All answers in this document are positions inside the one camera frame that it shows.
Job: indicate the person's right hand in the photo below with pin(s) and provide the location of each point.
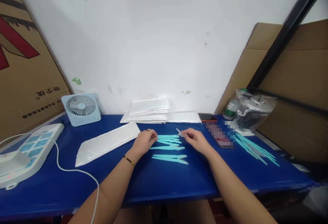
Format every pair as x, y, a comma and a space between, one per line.
198, 142

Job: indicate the person's left hand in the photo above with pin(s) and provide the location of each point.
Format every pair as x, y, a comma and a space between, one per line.
143, 143

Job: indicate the person's left fingers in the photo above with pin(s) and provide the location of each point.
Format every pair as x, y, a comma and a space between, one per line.
152, 136

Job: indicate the single teal eyebrow razor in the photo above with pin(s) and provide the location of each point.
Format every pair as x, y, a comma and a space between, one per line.
167, 138

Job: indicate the clear plastic blade cap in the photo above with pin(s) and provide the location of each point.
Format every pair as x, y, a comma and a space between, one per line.
180, 133

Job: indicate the pile of teal razors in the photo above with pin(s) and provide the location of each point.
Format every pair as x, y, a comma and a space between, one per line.
256, 151
169, 151

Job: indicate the stack of white bubble mailers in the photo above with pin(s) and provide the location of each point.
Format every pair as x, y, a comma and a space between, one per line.
150, 111

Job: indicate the white bubble mailer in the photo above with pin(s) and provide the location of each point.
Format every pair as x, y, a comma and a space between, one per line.
107, 143
183, 117

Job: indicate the phone with orange case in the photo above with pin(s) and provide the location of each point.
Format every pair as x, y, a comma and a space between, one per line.
208, 117

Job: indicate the black smartphone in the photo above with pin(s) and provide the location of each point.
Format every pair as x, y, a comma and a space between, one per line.
222, 144

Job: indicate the light blue desk fan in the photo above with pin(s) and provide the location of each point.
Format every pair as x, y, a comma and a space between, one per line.
81, 108

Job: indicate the person's legs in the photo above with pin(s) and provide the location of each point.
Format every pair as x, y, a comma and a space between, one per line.
174, 212

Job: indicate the plastic bottle green cap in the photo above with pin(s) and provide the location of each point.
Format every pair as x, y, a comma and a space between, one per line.
232, 108

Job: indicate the clear bag of black items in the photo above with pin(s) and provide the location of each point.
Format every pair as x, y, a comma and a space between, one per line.
256, 111

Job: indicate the white power strip blue sockets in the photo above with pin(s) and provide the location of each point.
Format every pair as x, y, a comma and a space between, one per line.
38, 144

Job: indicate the white charger adapter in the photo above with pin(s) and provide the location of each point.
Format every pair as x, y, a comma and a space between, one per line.
14, 161

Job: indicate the large printed cardboard box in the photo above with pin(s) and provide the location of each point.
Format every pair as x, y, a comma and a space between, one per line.
23, 67

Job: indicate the flat brown cardboard sheets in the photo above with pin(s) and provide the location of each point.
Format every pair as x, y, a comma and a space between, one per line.
297, 80

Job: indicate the black metal shelf frame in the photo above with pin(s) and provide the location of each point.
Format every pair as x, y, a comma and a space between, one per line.
284, 34

